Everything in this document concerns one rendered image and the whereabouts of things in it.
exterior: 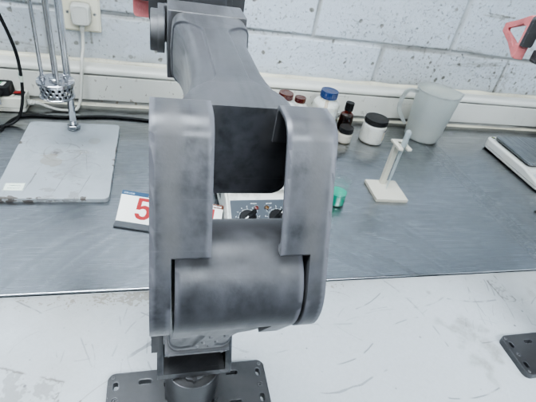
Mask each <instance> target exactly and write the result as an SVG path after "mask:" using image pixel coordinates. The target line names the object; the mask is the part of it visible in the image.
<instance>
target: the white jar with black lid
mask: <svg viewBox="0 0 536 402"><path fill-rule="evenodd" d="M388 122H389V119H388V118H387V117H386V116H384V115H382V114H379V113H376V112H369V113H367V114H366V116H365V120H364V122H363V124H362V127H361V131H360V134H359V139H360V140H361V141H362V142H364V143H366V144H369V145H379V144H381V142H382V140H383V139H384V134H385V132H386V130H387V126H388Z"/></svg>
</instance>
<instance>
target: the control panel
mask: <svg viewBox="0 0 536 402"><path fill-rule="evenodd" d="M230 204H231V218H232V219H239V216H240V214H241V213H242V212H243V211H244V210H251V211H252V210H253V209H254V207H255V206H258V210H257V213H256V215H257V219H269V216H270V212H271V211H272V210H274V209H279V210H281V209H282V208H283V199H263V200H230ZM265 206H269V209H268V210H267V209H266V208H265Z"/></svg>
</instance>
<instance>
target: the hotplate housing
mask: <svg viewBox="0 0 536 402"><path fill-rule="evenodd" d="M283 195H284V190H279V191H276V192H274V193H217V197H218V201H219V205H223V216H222V217H223V219H231V204H230V200H263V199H283Z"/></svg>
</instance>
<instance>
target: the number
mask: <svg viewBox="0 0 536 402"><path fill-rule="evenodd" d="M118 217H119V218H125V219H135V220H140V221H145V222H149V198H145V197H140V196H134V195H126V194H123V197H122V200H121V204H120V210H119V214H118Z"/></svg>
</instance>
